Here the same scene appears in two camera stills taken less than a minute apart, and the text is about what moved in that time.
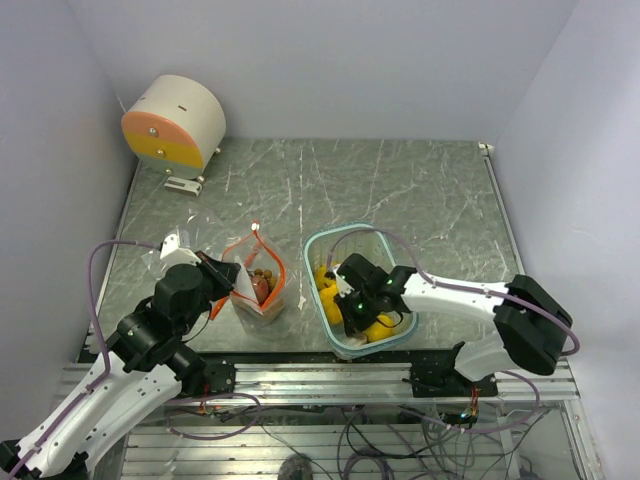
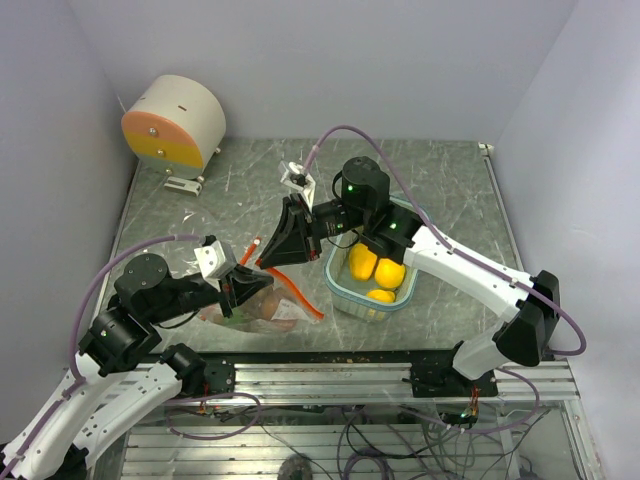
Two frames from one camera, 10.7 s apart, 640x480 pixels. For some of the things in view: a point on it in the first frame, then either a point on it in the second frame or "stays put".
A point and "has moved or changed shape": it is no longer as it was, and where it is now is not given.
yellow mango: x=321 y=280 has moved or changed shape
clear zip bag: x=257 y=296 has moved or changed shape
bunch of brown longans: x=267 y=274 has moved or changed shape
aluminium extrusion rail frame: x=367 y=419 stays put
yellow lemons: x=333 y=312 has moved or changed shape
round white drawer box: x=176 y=125 stays put
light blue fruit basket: x=356 y=286 has moved or changed shape
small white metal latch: x=182 y=186 stays put
